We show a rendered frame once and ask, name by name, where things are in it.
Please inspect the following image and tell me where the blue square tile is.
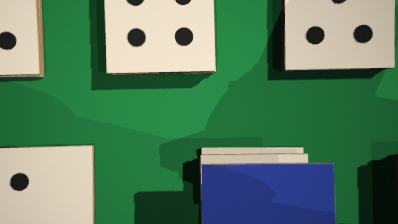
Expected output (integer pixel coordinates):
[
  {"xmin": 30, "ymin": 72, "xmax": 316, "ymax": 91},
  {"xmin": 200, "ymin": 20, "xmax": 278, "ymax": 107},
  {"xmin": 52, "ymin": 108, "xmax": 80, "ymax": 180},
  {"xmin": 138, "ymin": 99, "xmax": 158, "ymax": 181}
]
[{"xmin": 201, "ymin": 163, "xmax": 336, "ymax": 224}]

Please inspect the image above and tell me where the green felt table mat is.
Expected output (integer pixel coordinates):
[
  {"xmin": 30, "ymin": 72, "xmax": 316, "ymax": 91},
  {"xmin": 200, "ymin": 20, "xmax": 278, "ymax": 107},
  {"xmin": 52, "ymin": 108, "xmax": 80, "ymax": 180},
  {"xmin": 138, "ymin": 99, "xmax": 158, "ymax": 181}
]
[{"xmin": 0, "ymin": 0, "xmax": 398, "ymax": 224}]

